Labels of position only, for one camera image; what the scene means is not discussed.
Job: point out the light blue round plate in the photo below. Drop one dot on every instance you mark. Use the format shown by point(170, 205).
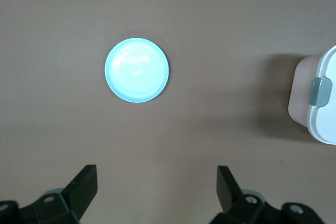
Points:
point(136, 70)

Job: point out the white lidded storage box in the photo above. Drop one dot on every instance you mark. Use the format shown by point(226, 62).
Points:
point(323, 121)

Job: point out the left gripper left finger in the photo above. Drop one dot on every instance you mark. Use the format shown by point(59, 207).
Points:
point(60, 208)

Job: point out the brown table mat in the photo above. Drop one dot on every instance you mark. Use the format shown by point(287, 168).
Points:
point(183, 11)

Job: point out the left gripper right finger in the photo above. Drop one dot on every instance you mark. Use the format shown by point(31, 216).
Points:
point(244, 208)

